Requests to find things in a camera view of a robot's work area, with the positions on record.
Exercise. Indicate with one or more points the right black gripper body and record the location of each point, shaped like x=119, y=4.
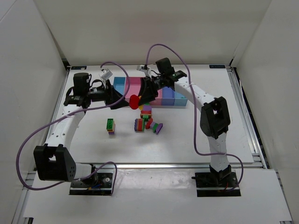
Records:
x=150, y=85

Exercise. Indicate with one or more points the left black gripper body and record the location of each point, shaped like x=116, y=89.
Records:
x=110, y=94

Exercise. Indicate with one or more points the red flower lego brick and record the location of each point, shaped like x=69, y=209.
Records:
x=134, y=102

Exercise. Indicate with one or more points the green purple yellow lego stack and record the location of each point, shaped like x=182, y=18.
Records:
x=110, y=126

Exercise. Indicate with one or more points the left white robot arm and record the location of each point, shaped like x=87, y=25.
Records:
x=53, y=159

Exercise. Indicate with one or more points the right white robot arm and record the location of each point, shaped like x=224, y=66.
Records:
x=214, y=115

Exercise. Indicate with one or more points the left light blue bin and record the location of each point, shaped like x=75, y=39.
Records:
x=119, y=84

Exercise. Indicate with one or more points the light blue bin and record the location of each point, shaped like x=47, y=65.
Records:
x=119, y=84
x=178, y=101

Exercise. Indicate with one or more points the large pink bin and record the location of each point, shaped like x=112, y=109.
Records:
x=133, y=84

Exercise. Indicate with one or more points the narrow pink bin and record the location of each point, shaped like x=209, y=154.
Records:
x=157, y=101

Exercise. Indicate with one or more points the dark blue bin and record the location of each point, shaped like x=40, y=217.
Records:
x=168, y=96

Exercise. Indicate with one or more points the right light blue bin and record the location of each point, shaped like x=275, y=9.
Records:
x=178, y=101

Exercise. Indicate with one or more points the striped purple red lego stack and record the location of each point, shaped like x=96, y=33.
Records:
x=139, y=125

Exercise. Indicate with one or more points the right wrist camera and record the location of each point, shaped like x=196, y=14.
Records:
x=142, y=68

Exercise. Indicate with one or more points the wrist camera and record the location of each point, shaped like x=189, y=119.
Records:
x=105, y=74
x=142, y=68

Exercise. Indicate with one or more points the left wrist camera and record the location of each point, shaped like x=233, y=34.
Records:
x=105, y=74

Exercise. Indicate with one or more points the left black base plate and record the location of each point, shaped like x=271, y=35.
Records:
x=94, y=186

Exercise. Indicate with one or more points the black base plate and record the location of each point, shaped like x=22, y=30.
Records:
x=94, y=186
x=207, y=186

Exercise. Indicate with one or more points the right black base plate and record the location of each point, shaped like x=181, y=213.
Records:
x=207, y=186

